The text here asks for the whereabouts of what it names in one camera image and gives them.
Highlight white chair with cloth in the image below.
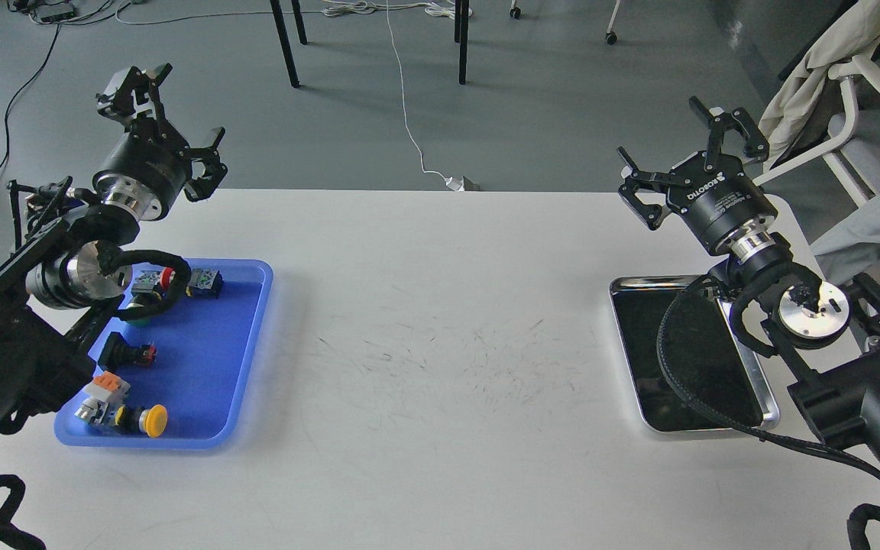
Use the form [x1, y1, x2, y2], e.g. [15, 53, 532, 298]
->
[754, 1, 880, 206]

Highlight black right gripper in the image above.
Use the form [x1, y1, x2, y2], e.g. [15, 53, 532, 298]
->
[616, 96, 779, 257]

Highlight grey power adapter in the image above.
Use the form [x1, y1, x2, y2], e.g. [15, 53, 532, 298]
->
[445, 176, 480, 193]

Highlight black table legs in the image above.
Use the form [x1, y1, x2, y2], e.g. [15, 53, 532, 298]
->
[269, 0, 471, 89]

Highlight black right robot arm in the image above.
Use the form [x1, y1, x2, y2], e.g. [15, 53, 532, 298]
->
[618, 97, 880, 549]

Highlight green push button switch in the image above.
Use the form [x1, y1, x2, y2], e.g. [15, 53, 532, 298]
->
[125, 270, 164, 311]

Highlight black floor cable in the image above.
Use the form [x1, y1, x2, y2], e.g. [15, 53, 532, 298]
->
[0, 0, 135, 306]

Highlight blue plastic tray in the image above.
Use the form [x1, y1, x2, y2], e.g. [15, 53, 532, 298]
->
[53, 258, 273, 450]

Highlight white floor cable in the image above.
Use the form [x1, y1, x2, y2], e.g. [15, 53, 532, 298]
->
[322, 0, 475, 192]

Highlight yellow push button switch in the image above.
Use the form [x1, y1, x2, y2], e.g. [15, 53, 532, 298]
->
[101, 404, 169, 438]

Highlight red push button switch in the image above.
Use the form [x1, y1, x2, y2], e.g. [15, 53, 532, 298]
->
[158, 267, 224, 299]

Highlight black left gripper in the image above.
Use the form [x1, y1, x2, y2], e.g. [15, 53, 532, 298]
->
[93, 63, 229, 222]

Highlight orange grey contact block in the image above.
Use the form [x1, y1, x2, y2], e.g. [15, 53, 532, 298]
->
[76, 371, 131, 427]

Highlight black push button switch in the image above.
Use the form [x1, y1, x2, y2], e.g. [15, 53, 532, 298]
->
[97, 332, 157, 373]

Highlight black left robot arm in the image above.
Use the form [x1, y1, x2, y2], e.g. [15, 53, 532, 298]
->
[0, 63, 228, 549]

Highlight silver metal tray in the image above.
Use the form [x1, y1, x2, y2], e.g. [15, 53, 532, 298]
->
[609, 275, 780, 438]

